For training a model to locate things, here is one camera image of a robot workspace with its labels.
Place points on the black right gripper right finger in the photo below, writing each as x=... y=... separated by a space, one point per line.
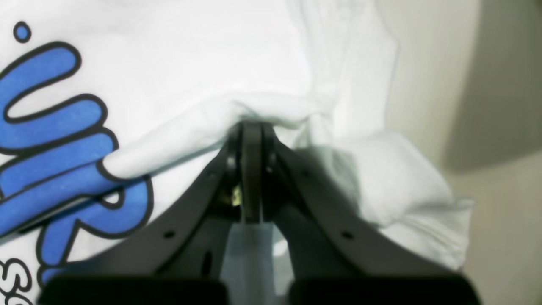
x=337 y=258

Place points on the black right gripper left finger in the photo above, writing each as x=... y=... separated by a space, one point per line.
x=175 y=260

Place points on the white graphic t-shirt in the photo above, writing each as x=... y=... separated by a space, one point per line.
x=145 y=82

